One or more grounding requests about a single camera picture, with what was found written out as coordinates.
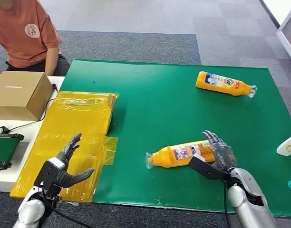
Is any white plastic bottle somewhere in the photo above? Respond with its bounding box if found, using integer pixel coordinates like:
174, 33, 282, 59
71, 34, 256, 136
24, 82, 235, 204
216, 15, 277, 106
277, 133, 291, 157

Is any white side table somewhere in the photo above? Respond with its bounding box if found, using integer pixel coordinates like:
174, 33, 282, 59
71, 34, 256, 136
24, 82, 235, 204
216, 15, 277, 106
0, 74, 65, 193

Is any black device with green panel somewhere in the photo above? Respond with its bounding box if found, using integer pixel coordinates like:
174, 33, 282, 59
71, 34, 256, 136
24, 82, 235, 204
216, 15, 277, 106
0, 133, 24, 171

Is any yellow plastic wrapped package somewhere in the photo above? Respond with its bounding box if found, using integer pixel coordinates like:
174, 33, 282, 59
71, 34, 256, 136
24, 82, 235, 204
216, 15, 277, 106
10, 91, 119, 203

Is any orange bottle with purple label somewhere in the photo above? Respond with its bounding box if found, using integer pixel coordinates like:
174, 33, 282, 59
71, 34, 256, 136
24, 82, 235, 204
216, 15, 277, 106
145, 140, 216, 170

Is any orange bottle with blue label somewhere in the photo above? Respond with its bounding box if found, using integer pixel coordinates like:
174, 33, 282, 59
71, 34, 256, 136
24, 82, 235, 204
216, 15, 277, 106
195, 71, 258, 98

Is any white framed board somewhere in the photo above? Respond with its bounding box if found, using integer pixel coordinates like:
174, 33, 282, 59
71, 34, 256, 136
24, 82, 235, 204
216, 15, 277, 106
276, 1, 291, 68

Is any seated person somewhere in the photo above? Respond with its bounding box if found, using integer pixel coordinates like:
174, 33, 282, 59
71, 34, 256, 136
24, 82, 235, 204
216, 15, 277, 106
0, 0, 70, 77

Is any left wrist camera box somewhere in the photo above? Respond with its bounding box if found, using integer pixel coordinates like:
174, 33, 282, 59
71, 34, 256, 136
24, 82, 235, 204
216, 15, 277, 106
33, 157, 65, 191

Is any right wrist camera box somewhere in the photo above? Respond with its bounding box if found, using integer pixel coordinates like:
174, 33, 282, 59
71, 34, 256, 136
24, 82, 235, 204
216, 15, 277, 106
188, 154, 230, 182

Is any thin black power cable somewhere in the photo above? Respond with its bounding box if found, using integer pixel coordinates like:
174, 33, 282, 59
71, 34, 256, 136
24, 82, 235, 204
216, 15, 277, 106
5, 83, 58, 133

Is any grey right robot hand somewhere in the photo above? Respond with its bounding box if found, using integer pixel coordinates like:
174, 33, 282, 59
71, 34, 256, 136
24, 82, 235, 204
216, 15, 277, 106
202, 130, 238, 172

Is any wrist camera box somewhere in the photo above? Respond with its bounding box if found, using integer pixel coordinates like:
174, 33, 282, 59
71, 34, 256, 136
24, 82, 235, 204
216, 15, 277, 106
188, 154, 230, 182
33, 157, 65, 191

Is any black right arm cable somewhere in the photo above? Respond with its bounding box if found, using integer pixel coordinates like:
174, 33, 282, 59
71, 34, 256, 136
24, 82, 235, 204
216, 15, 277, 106
222, 181, 232, 228

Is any green table mat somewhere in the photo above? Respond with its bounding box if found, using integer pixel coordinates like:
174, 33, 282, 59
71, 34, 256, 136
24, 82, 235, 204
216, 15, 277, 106
60, 59, 291, 218

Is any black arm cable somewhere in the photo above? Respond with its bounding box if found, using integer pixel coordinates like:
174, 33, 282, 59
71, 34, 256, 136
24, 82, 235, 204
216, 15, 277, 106
222, 181, 232, 228
39, 189, 94, 228

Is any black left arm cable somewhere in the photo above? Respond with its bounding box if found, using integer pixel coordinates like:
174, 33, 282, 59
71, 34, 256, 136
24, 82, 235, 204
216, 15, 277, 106
39, 189, 94, 228

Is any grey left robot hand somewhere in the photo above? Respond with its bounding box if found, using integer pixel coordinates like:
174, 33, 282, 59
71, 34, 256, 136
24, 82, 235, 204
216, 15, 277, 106
55, 133, 95, 189

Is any brown cardboard box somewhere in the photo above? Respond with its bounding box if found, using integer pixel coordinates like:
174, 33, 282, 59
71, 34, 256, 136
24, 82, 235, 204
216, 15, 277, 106
0, 71, 54, 122

